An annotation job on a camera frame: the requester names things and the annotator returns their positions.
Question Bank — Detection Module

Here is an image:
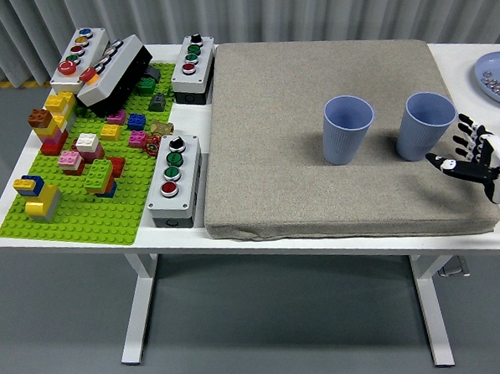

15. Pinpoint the green toy brick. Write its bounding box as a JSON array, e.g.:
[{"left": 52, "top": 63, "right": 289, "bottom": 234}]
[{"left": 134, "top": 76, "right": 160, "bottom": 95}]

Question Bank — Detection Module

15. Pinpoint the white five-button control box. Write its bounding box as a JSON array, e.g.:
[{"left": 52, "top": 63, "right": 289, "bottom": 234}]
[{"left": 47, "top": 26, "right": 113, "bottom": 97}]

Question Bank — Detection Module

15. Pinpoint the yellow toy brick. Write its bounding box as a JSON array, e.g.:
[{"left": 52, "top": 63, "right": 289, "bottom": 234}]
[{"left": 99, "top": 122, "right": 122, "bottom": 142}]

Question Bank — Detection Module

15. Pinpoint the grey pleated curtain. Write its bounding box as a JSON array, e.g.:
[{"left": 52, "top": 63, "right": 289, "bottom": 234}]
[{"left": 0, "top": 0, "right": 500, "bottom": 89}]

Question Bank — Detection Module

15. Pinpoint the grey four-button control box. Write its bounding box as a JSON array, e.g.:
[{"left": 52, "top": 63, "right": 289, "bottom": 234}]
[
  {"left": 142, "top": 132, "right": 206, "bottom": 232},
  {"left": 168, "top": 32, "right": 219, "bottom": 107}
]

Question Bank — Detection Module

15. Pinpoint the grey-brown mat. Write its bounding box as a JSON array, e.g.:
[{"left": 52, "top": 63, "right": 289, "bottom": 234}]
[{"left": 194, "top": 29, "right": 500, "bottom": 248}]

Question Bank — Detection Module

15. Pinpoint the yellow blue grey brick duck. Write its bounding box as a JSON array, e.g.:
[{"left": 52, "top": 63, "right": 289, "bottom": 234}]
[{"left": 12, "top": 172, "right": 64, "bottom": 225}]

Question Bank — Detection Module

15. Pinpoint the white table leg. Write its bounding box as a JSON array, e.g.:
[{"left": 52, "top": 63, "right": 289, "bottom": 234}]
[
  {"left": 407, "top": 254, "right": 456, "bottom": 371},
  {"left": 116, "top": 253, "right": 163, "bottom": 366}
]

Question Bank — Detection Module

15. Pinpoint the yellow white brick stack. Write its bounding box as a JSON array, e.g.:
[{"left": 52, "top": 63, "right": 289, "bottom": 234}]
[{"left": 44, "top": 90, "right": 80, "bottom": 134}]

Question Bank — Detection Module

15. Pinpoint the yellow floor tape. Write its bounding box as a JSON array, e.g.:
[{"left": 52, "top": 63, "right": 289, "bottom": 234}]
[{"left": 0, "top": 78, "right": 52, "bottom": 90}]

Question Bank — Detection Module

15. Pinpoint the grey sloped toy brick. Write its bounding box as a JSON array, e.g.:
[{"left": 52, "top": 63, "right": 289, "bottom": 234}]
[{"left": 148, "top": 93, "right": 168, "bottom": 113}]

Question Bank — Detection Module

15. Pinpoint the white control box black base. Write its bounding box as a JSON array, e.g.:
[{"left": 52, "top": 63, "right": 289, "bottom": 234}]
[{"left": 74, "top": 32, "right": 157, "bottom": 120}]

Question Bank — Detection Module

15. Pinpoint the grey bracket under table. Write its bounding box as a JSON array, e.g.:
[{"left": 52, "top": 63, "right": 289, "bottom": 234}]
[{"left": 436, "top": 255, "right": 470, "bottom": 279}]

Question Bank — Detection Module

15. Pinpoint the green brick baseplate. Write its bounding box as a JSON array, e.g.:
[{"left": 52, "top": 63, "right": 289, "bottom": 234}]
[{"left": 0, "top": 61, "right": 186, "bottom": 254}]

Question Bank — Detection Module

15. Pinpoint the blue toy brick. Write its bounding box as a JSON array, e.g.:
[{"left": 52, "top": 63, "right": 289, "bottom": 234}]
[{"left": 126, "top": 112, "right": 149, "bottom": 131}]

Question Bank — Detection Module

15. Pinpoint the green orange red brick stack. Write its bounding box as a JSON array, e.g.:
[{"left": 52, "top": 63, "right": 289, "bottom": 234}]
[{"left": 81, "top": 156, "right": 128, "bottom": 201}]

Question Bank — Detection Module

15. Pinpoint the brown yellow pink red brick stack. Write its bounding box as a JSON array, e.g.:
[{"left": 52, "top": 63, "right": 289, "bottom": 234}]
[{"left": 27, "top": 107, "right": 71, "bottom": 157}]

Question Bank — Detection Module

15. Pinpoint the brass valve red handwheel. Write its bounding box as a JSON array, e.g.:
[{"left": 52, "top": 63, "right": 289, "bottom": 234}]
[{"left": 141, "top": 118, "right": 177, "bottom": 156}]

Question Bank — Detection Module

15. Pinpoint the white pink brick stack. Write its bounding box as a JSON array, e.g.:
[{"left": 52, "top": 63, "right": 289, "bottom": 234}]
[{"left": 75, "top": 131, "right": 106, "bottom": 163}]

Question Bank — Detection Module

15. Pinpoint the blue ribbed cup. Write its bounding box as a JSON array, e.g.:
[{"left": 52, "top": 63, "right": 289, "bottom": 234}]
[
  {"left": 393, "top": 90, "right": 460, "bottom": 163},
  {"left": 320, "top": 94, "right": 378, "bottom": 167}
]

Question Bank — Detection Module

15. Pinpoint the blue plate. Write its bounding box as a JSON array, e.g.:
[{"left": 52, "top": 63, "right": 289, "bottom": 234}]
[{"left": 471, "top": 51, "right": 500, "bottom": 110}]

